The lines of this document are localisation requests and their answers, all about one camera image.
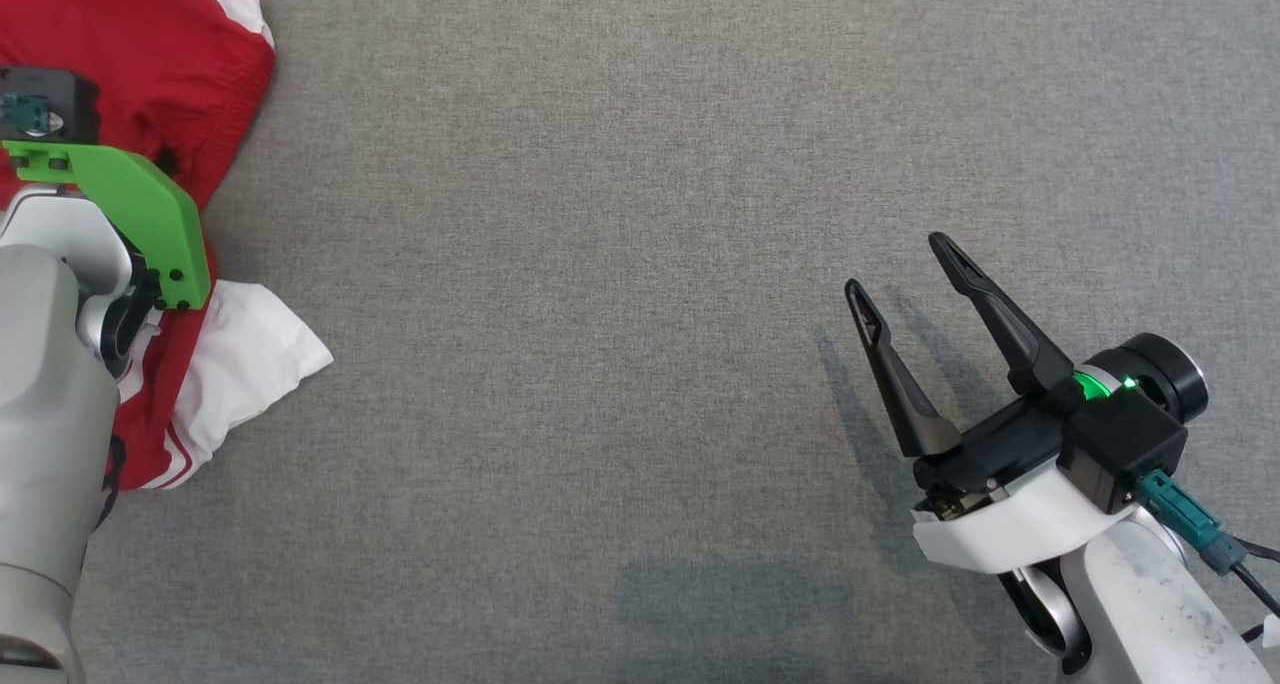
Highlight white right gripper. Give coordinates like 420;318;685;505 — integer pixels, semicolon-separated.
845;232;1143;575

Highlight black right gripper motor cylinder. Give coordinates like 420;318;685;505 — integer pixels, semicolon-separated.
1073;332;1210;426

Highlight black cable teal plug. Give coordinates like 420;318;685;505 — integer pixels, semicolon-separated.
0;94;53;141
1135;469;1280;620

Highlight right black cable teal plug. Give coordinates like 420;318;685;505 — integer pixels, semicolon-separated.
1135;469;1280;620

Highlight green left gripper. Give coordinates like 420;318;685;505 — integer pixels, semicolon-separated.
0;139;214;312

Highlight left black cable teal plug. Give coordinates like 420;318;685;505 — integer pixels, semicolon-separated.
0;94;53;141

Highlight red shorts with white stripes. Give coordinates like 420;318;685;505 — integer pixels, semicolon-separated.
0;0;278;211

